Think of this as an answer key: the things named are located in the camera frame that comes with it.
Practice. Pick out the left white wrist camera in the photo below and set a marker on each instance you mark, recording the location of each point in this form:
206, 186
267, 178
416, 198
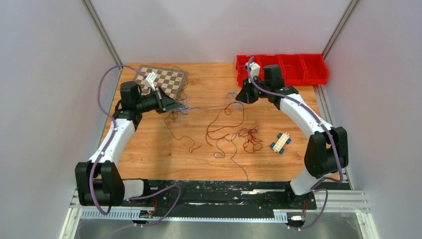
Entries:
150, 79

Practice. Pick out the red bin far left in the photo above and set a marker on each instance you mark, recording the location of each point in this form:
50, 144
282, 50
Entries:
241, 61

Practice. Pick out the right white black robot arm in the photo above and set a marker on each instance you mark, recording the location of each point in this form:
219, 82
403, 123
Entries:
327, 148

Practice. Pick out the red bin far right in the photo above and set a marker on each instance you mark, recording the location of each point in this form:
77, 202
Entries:
316, 70

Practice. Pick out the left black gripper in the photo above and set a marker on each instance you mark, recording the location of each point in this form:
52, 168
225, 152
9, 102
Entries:
168, 103

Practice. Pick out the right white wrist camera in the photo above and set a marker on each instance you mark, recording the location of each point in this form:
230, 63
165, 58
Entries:
254, 70

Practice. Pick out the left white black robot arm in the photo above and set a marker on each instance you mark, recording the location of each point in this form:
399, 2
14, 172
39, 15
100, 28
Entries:
98, 180

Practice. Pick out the aluminium frame rail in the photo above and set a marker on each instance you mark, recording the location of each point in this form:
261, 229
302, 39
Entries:
331, 200

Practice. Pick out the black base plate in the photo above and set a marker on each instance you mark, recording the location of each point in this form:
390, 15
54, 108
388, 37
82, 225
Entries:
222, 199

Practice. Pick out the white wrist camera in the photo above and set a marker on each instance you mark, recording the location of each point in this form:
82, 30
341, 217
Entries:
150, 79
254, 70

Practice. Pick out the white blue toy block car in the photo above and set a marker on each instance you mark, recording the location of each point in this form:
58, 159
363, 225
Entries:
283, 139

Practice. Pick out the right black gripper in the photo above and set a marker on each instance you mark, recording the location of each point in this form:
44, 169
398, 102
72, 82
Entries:
245, 95

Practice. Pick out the wooden chessboard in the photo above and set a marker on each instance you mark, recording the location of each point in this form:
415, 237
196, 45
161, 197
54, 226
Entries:
173, 81

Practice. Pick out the red bin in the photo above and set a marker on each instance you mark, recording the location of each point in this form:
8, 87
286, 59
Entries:
316, 70
293, 70
241, 61
268, 61

